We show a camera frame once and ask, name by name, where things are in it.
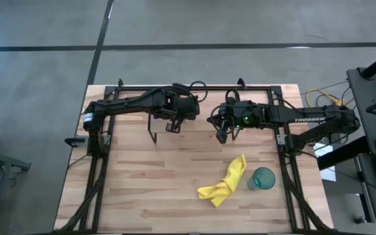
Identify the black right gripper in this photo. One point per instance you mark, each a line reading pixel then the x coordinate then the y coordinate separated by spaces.
pixel 237 112

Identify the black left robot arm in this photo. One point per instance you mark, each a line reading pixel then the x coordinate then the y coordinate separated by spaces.
pixel 126 106

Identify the dark grey desk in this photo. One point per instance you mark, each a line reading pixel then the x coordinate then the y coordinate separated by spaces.
pixel 370 137

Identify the yellow cloth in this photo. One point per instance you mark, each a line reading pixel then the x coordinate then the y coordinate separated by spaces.
pixel 228 182

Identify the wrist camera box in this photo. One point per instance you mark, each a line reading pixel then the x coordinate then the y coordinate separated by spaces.
pixel 188 106
pixel 247 118

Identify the black metal table frame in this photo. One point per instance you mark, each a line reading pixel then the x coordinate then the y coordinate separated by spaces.
pixel 290 182

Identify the black bracket mount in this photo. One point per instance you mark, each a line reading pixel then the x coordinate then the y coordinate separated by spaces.
pixel 75 141

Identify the green translucent cup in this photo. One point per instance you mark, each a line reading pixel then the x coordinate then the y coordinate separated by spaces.
pixel 261 179

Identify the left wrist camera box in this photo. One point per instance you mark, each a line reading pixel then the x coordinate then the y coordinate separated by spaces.
pixel 188 106

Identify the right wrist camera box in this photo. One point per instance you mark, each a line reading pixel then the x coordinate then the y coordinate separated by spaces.
pixel 247 118

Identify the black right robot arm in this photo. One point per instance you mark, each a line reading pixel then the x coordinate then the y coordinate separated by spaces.
pixel 308 117

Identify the white paper sheet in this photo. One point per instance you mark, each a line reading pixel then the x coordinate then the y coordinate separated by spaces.
pixel 326 163

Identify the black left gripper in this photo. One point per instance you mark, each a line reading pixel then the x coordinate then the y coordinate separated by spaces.
pixel 170 104

